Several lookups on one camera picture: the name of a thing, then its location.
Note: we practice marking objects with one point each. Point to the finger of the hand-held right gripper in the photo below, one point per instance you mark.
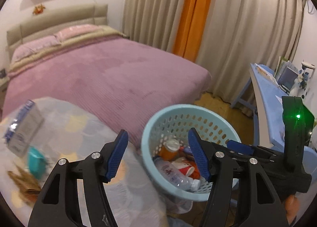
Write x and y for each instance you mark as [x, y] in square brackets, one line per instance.
[237, 145]

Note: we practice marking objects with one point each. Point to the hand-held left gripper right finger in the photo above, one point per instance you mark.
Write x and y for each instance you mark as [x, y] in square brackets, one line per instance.
[198, 157]

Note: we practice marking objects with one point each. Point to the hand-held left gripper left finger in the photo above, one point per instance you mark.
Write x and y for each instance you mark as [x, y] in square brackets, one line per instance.
[116, 154]

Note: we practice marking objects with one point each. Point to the red white packet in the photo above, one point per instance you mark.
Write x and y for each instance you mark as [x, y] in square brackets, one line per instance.
[190, 168]

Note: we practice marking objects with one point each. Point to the clear plastic bottle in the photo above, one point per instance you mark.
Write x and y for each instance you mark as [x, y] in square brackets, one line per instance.
[173, 172]

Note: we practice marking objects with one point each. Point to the orange pill bottle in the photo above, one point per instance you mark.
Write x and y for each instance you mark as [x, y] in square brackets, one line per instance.
[169, 150]

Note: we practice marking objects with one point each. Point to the light blue plastic basket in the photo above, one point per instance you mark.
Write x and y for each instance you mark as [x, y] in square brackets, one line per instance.
[183, 118]

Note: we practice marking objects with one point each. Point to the person's right hand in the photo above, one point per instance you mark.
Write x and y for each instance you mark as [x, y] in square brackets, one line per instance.
[291, 207]

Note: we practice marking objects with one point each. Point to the blue desk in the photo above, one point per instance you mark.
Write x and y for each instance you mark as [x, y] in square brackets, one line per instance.
[267, 100]

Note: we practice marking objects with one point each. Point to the row of books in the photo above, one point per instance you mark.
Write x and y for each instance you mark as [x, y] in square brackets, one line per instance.
[287, 73]

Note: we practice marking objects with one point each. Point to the white vase with flowers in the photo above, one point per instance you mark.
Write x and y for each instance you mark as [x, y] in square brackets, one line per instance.
[307, 73]

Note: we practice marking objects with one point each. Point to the purple bed blanket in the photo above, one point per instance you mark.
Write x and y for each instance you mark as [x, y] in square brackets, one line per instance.
[99, 78]

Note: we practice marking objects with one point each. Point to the teal plastic item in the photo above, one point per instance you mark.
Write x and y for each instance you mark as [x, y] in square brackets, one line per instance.
[36, 162]

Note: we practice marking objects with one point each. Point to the brown paper bag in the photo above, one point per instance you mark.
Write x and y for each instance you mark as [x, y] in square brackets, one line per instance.
[24, 183]

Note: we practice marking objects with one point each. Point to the white milk carton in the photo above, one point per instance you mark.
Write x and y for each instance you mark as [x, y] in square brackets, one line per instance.
[23, 128]

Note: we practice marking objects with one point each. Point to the beige curtain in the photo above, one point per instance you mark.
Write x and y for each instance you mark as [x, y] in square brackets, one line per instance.
[247, 31]
[153, 9]

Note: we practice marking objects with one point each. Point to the beige quilt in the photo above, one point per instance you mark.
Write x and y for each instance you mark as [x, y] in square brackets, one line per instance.
[99, 35]

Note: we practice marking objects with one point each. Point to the pink pillow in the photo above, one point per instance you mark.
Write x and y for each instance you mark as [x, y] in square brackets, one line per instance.
[76, 31]

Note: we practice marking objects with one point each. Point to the purple pillow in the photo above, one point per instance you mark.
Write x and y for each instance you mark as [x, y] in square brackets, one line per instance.
[32, 47]

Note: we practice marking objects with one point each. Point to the orange curtain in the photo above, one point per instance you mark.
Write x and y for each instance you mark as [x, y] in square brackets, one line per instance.
[193, 14]

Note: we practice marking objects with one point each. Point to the beige bed headboard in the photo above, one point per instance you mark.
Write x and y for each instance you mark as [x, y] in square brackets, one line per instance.
[62, 18]

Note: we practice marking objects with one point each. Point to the orange plush toy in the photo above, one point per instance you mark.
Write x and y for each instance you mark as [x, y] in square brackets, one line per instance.
[38, 9]

